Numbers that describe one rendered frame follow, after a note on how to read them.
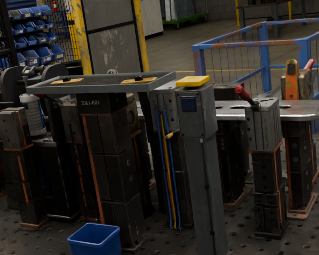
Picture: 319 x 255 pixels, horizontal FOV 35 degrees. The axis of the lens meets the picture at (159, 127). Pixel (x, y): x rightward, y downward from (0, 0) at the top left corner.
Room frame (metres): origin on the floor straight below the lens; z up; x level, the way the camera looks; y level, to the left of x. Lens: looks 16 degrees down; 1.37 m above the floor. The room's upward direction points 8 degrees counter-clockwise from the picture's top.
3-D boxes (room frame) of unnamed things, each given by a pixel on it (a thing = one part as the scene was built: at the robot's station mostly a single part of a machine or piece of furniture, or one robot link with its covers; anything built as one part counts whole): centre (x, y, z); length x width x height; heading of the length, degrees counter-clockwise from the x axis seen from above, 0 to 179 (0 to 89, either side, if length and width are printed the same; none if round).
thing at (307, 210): (1.34, -0.38, 0.84); 0.18 x 0.06 x 0.29; 150
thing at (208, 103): (1.12, -0.09, 0.92); 0.08 x 0.08 x 0.44; 60
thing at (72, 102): (1.47, 0.23, 0.89); 0.13 x 0.11 x 0.38; 150
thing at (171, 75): (1.25, 0.13, 1.16); 0.37 x 0.14 x 0.02; 60
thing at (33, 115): (1.53, 0.35, 0.94); 0.18 x 0.13 x 0.49; 60
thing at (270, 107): (1.22, -0.26, 0.88); 0.11 x 0.10 x 0.36; 150
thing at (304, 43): (3.71, -0.97, 0.47); 1.20 x 0.80 x 0.95; 144
